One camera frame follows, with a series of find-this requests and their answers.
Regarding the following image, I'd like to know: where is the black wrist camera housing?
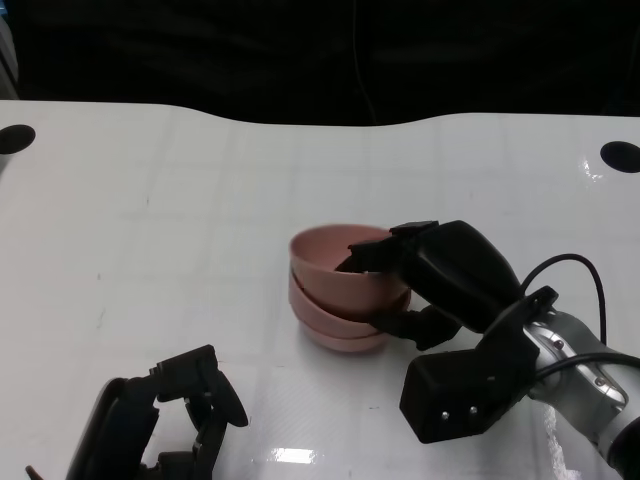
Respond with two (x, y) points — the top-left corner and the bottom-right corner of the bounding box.
(399, 285), (560, 445)

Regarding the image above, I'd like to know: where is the black cloth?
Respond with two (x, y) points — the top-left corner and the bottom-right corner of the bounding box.
(0, 0), (640, 128)

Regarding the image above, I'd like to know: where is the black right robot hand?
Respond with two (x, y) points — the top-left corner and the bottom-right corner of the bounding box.
(333, 219), (526, 351)

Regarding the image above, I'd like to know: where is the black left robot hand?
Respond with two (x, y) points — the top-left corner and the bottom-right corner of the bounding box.
(64, 344), (250, 480)

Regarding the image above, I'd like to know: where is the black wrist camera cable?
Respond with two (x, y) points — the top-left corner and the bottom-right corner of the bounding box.
(517, 253), (640, 386)

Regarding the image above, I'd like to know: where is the black round table grommet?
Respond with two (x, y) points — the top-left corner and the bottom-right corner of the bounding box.
(0, 124), (37, 154)
(599, 141), (640, 174)

